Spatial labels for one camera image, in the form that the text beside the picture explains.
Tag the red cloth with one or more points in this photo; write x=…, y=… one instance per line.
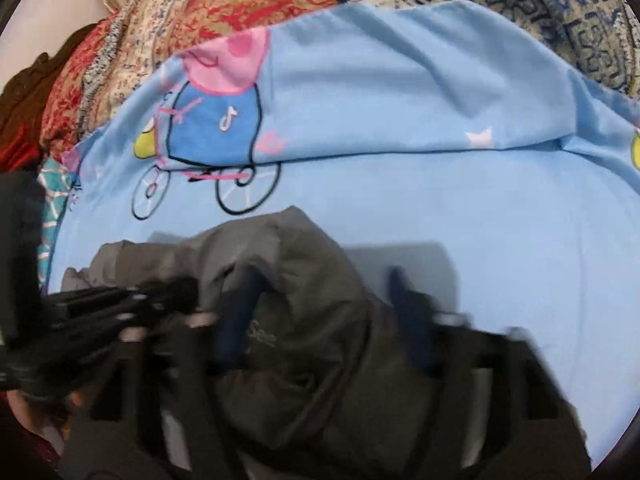
x=20, y=152

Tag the grey jacket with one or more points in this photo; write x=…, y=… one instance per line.
x=310, y=360

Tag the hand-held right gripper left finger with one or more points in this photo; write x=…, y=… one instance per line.
x=235, y=320

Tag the blue white patterned blanket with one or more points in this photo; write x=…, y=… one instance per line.
x=525, y=5

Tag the brown cloth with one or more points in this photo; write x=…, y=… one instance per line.
x=35, y=90

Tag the teal white lattice cloth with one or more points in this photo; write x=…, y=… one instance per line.
x=52, y=210

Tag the blue cartoon pig bedsheet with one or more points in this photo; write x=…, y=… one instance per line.
x=425, y=160

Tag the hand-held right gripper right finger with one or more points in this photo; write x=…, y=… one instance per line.
x=410, y=310

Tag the red floral patchwork quilt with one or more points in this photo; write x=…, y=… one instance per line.
x=165, y=25

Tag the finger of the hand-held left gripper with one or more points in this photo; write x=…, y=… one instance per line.
x=125, y=300

